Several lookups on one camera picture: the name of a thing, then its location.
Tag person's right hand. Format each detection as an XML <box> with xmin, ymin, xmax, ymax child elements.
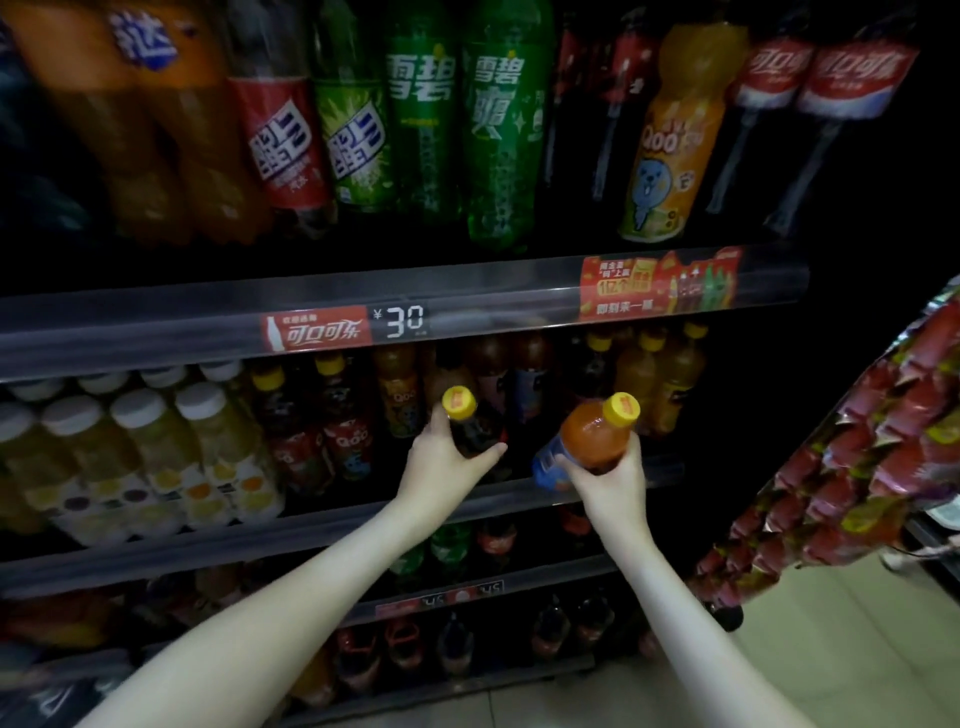
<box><xmin>554</xmin><ymin>431</ymin><xmax>650</xmax><ymax>553</ymax></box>

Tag person's left hand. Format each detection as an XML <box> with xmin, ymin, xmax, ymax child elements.
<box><xmin>393</xmin><ymin>404</ymin><xmax>510</xmax><ymax>526</ymax></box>

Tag orange drink blue label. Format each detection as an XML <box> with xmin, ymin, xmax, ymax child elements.
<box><xmin>530</xmin><ymin>391</ymin><xmax>643</xmax><ymax>493</ymax></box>

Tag red cartoon label bottle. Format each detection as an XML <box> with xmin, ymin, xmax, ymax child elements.
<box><xmin>440</xmin><ymin>384</ymin><xmax>513</xmax><ymax>481</ymax></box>

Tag row of large cola bottles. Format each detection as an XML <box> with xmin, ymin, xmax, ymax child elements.
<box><xmin>288</xmin><ymin>592</ymin><xmax>620</xmax><ymax>710</ymax></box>

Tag row of tea juice bottles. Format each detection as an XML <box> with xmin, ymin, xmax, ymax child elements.
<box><xmin>0</xmin><ymin>320</ymin><xmax>710</xmax><ymax>545</ymax></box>

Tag person's right forearm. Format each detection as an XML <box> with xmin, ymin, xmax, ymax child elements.
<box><xmin>599</xmin><ymin>524</ymin><xmax>815</xmax><ymax>728</ymax></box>

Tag person's left forearm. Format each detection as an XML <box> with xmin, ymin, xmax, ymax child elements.
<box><xmin>74</xmin><ymin>498</ymin><xmax>436</xmax><ymax>728</ymax></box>

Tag red white shelf label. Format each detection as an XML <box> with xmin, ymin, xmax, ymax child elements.
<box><xmin>260</xmin><ymin>305</ymin><xmax>374</xmax><ymax>354</ymax></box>

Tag hanging strips of red packets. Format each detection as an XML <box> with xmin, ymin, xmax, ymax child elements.
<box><xmin>688</xmin><ymin>281</ymin><xmax>960</xmax><ymax>610</ymax></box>

